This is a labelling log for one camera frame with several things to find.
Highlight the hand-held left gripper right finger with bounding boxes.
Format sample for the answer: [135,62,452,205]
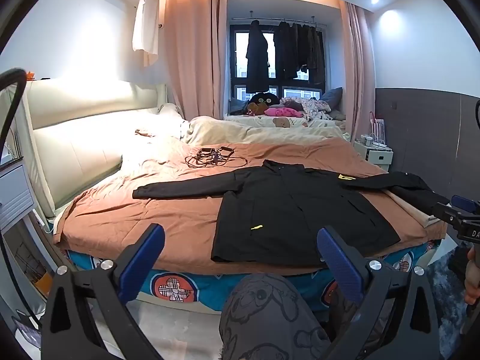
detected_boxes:
[317,226,442,360]

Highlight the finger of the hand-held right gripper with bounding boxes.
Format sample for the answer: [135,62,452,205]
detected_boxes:
[434,202,467,227]
[452,195,480,214]

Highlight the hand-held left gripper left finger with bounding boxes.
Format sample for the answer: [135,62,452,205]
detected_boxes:
[40,223,166,360]

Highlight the black jacket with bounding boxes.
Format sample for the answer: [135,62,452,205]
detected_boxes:
[132,159,447,265]

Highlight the row of dark hanging clothes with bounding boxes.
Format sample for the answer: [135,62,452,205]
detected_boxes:
[274,20,325,85]

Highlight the person's right hand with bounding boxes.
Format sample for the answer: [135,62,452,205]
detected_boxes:
[464,249,480,304]

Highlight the bed with orange sheet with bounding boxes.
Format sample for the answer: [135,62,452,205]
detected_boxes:
[52,137,449,276]

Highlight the blue grey rug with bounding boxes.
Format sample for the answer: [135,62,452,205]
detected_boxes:
[425,249,474,346]

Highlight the grey patterned pants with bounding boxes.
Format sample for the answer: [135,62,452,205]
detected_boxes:
[218,273,331,360]

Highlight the white nightstand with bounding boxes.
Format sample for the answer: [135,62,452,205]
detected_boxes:
[354,135,394,168]

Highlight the orange box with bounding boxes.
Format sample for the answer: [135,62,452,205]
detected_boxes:
[35,268,53,299]

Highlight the white power strip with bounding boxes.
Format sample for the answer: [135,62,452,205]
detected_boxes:
[360,135,388,151]

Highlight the pink striped bag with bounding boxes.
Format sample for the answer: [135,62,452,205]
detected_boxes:
[368,112,385,143]

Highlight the cream padded headboard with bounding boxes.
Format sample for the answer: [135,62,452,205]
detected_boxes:
[22,80,167,218]

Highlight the white pillow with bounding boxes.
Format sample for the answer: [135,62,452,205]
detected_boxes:
[125,110,190,145]

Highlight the grey bedside table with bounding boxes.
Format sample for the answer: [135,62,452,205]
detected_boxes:
[0,150,55,308]

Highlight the beige pillow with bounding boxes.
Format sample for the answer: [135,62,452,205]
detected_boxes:
[157,103,184,119]

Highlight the cream bear print bedding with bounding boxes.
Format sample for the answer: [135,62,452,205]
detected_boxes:
[225,114,347,134]

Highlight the cream duvet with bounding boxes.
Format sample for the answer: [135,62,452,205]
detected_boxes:
[180,115,349,147]

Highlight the floral blanket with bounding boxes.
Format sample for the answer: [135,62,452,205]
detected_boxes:
[281,97,332,121]

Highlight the pink cloth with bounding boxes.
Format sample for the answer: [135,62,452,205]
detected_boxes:
[264,106,304,118]

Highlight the pink curtain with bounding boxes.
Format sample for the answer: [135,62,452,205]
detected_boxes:
[339,2,376,143]
[163,0,227,121]

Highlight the grey pillow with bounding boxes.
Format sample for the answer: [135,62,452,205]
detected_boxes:
[320,87,344,112]

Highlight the black plush toy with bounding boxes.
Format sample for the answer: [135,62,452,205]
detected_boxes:
[250,92,280,108]

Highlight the black hanging coat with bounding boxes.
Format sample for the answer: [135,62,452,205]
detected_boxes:
[245,20,271,92]

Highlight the white hanging shirt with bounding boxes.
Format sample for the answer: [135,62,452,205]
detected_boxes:
[132,0,161,68]

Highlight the tangle of black cables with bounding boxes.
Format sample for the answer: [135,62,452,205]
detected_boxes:
[185,146,248,169]

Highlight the clothes rail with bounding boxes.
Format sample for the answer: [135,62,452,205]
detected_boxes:
[230,16,327,28]

